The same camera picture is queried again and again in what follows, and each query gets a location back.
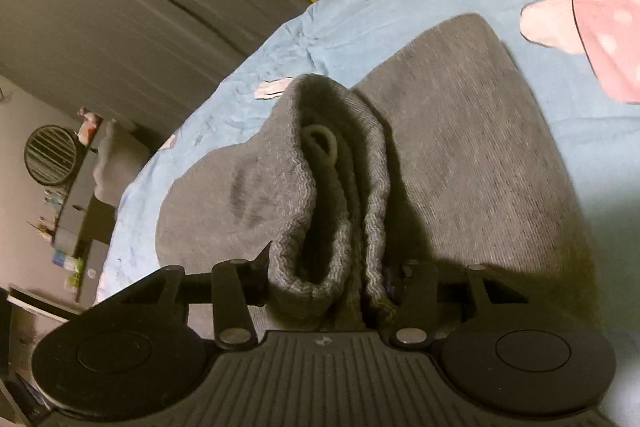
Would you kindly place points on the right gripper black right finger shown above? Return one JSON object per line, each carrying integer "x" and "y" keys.
{"x": 496, "y": 344}

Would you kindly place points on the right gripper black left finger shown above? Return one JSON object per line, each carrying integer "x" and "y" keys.
{"x": 151, "y": 345}

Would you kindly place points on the grey knit pants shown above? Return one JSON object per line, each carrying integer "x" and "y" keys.
{"x": 440, "y": 154}

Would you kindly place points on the dark low cabinet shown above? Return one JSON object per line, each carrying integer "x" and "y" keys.
{"x": 83, "y": 231}

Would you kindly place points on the cluttered side shelf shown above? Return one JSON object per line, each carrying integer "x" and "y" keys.
{"x": 26, "y": 317}

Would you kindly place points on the grey cloth on furniture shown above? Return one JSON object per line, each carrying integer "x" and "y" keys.
{"x": 120, "y": 159}

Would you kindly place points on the round black fan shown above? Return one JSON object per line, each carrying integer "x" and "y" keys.
{"x": 52, "y": 155}

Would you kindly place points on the light blue cartoon bedsheet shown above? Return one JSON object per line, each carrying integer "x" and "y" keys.
{"x": 345, "y": 39}

